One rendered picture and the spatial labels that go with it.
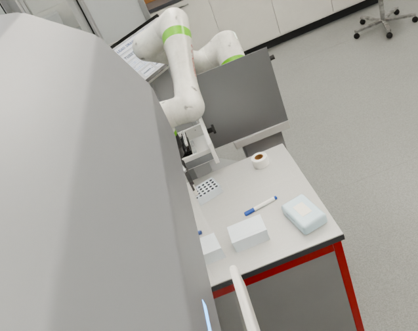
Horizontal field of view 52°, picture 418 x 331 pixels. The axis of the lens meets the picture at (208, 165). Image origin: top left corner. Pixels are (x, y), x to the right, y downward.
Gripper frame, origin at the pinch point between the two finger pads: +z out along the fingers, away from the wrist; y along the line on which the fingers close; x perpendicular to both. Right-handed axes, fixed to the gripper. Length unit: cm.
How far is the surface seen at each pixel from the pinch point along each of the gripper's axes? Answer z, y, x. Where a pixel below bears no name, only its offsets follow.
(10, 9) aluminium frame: -88, 15, -23
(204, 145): 0.1, -24.5, 17.7
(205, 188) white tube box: 4.2, -0.8, 5.6
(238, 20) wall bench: 39, -277, 163
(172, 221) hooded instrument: -66, 99, -18
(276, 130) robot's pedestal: 10, -19, 52
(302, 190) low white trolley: 7.7, 27.9, 33.6
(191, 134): -2.7, -35.1, 16.4
